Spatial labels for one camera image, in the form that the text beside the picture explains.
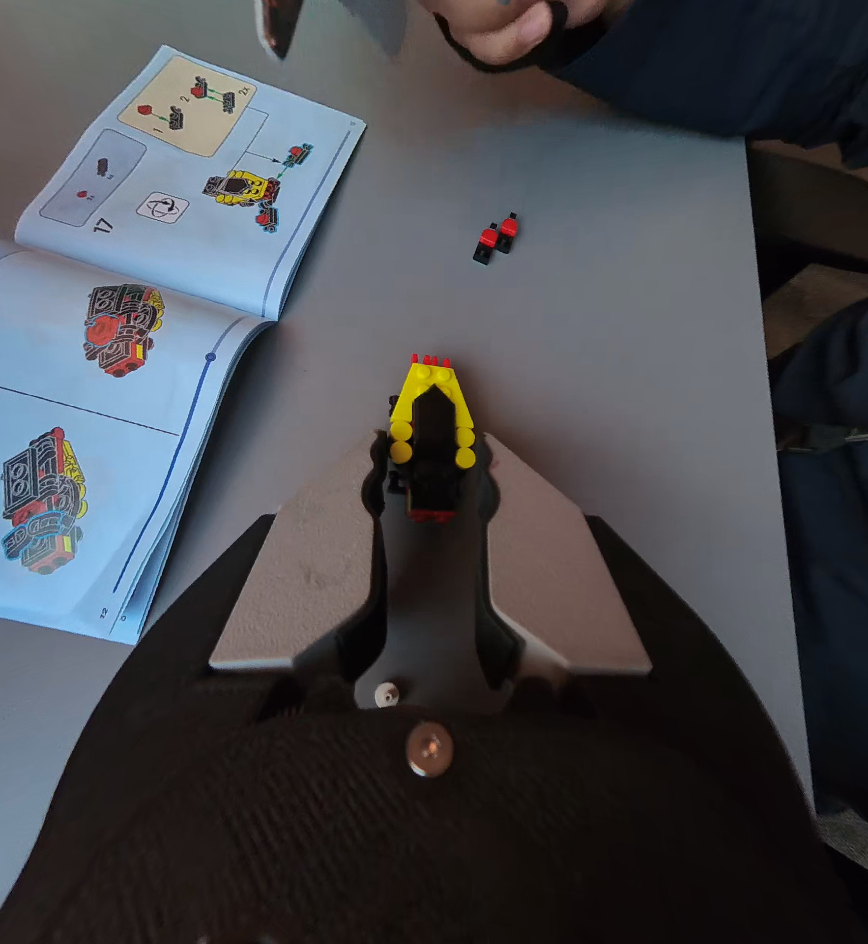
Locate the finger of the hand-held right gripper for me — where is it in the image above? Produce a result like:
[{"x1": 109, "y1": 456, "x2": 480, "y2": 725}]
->
[
  {"x1": 340, "y1": 0, "x2": 410, "y2": 59},
  {"x1": 252, "y1": 0, "x2": 306, "y2": 61}
]

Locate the person's right forearm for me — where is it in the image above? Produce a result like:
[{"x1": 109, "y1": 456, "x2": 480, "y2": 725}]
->
[{"x1": 548, "y1": 0, "x2": 868, "y2": 172}]

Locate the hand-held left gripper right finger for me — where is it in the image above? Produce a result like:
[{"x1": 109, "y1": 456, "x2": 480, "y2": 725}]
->
[{"x1": 476, "y1": 432, "x2": 654, "y2": 688}]

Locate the person's navy jacket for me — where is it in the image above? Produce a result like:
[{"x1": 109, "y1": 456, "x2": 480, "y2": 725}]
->
[{"x1": 772, "y1": 258, "x2": 868, "y2": 838}]

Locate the black yellow red lego model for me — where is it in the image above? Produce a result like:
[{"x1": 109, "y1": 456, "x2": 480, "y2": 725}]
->
[{"x1": 384, "y1": 353, "x2": 479, "y2": 526}]

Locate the lego instruction booklet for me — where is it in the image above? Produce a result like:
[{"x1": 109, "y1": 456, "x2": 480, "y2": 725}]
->
[{"x1": 0, "y1": 44, "x2": 368, "y2": 646}]

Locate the person's right hand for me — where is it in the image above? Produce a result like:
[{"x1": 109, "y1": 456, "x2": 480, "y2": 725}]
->
[{"x1": 418, "y1": 0, "x2": 630, "y2": 72}]

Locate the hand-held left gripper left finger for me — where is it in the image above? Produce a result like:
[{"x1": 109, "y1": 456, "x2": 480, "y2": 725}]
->
[{"x1": 207, "y1": 430, "x2": 391, "y2": 684}]

